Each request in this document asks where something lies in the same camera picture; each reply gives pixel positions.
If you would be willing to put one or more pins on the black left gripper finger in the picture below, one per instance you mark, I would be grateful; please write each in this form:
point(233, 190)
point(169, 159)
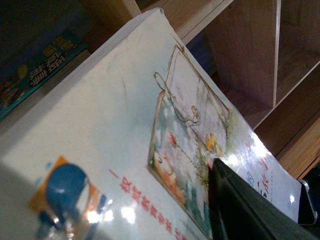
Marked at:
point(238, 212)

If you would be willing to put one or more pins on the wooden bookshelf unit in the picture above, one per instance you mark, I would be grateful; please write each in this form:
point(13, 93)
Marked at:
point(267, 55)

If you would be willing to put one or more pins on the white illustrated paperback book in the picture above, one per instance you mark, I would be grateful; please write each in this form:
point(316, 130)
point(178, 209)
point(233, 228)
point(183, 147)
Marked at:
point(120, 149)

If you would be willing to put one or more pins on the teal cover book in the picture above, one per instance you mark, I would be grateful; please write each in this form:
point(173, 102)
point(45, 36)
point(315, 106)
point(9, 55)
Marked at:
point(31, 81)

